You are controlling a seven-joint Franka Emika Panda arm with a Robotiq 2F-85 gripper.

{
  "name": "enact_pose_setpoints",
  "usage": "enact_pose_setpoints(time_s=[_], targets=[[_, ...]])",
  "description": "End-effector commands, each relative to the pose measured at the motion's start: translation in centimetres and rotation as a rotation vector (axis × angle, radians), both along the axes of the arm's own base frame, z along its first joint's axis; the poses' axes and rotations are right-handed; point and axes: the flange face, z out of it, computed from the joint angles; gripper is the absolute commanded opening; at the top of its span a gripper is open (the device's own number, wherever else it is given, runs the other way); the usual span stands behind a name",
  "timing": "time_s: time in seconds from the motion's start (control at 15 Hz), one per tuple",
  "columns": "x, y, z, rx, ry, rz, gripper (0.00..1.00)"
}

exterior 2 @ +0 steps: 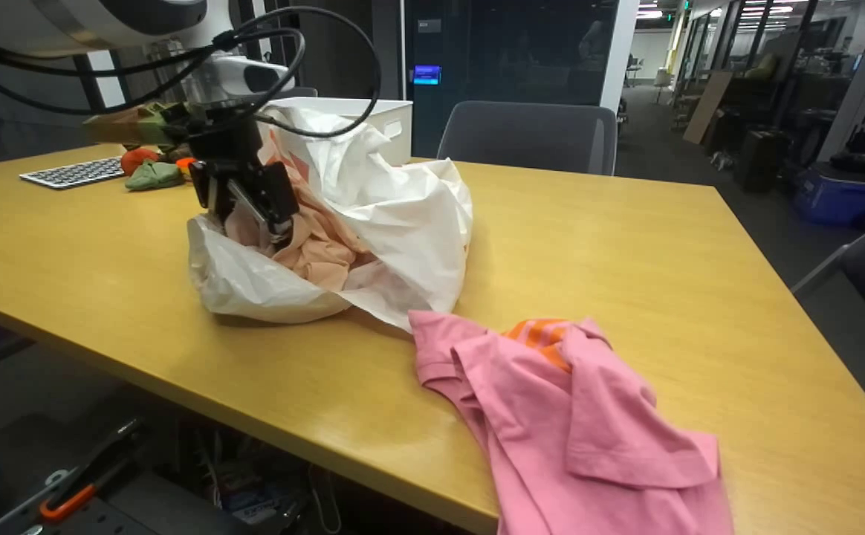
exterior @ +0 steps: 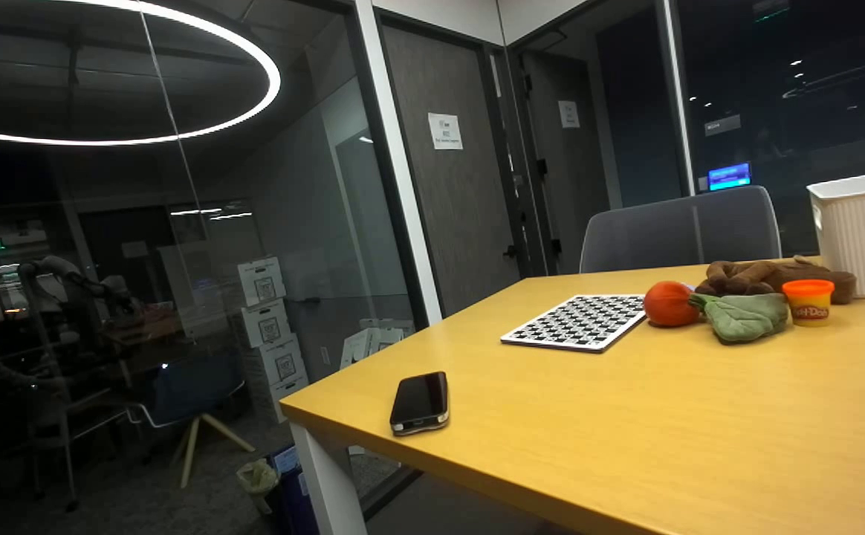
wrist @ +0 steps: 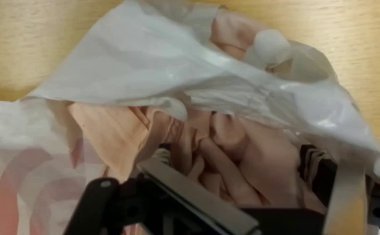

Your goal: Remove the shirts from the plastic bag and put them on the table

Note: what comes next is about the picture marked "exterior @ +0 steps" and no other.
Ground black phone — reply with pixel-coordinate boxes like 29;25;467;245
386;370;454;441

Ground large white paper door sign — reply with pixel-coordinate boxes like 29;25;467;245
424;110;467;154

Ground white keyboard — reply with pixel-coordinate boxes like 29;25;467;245
499;293;650;354

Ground white cardboard box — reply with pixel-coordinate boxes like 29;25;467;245
236;257;289;309
256;333;313;398
237;297;295;351

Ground small white paper door sign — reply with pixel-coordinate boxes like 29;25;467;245
557;99;586;134

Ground grey office chair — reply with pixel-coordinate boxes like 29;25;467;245
577;181;784;276

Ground orange ball toy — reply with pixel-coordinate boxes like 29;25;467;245
643;281;704;330

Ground blue bin under table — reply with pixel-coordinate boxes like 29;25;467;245
268;444;322;535

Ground small waste bin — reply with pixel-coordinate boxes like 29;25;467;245
236;455;282;501

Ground dark chair with wooden legs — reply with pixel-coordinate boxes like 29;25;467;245
129;351;256;493

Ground blue glowing screen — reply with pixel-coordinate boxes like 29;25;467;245
704;160;754;193

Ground brown plush toy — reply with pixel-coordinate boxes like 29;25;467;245
696;253;858;306

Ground green plush toy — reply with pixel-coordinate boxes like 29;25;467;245
692;290;797;348

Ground small orange play-dough cup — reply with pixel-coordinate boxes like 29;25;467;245
778;276;838;324

